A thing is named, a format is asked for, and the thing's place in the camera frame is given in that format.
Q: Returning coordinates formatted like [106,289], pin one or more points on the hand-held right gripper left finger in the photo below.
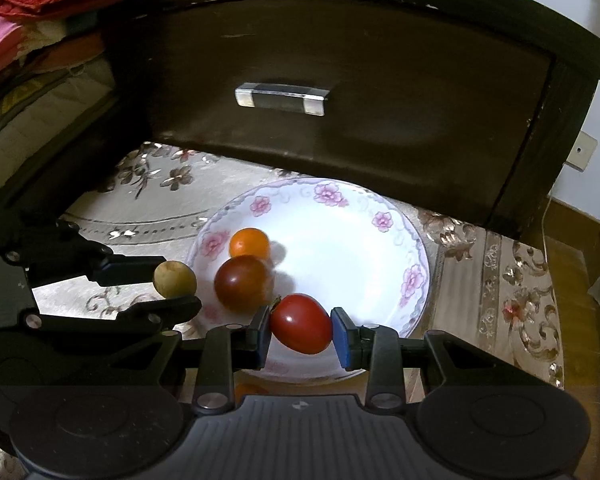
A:
[261,336]

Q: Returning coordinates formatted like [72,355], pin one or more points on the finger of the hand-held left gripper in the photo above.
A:
[177,307]
[130,269]

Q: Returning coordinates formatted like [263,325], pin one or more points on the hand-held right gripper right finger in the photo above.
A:
[342,337]

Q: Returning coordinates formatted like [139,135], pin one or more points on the yellow-green cherry tomato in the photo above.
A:
[175,278]

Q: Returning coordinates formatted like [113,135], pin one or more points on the red cherry tomato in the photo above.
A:
[302,324]

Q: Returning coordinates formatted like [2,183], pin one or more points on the white floral plate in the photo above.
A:
[340,250]

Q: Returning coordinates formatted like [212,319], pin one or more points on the dark brown cherry tomato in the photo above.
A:
[242,281]

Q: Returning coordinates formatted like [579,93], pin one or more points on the orange cherry tomato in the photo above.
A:
[249,244]

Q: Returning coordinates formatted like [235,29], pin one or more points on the beige floral mat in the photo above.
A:
[510,280]

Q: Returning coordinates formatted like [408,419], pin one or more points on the floral quilt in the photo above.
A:
[40,105]

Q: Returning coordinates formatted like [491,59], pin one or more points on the pink cloth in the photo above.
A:
[10,40]

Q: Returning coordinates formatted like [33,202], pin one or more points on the dark wooden drawer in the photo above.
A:
[380,50]

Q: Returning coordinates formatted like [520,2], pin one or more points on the dark wooden nightstand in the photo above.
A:
[570,110]

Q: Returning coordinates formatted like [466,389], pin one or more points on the white wall socket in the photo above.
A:
[582,150]

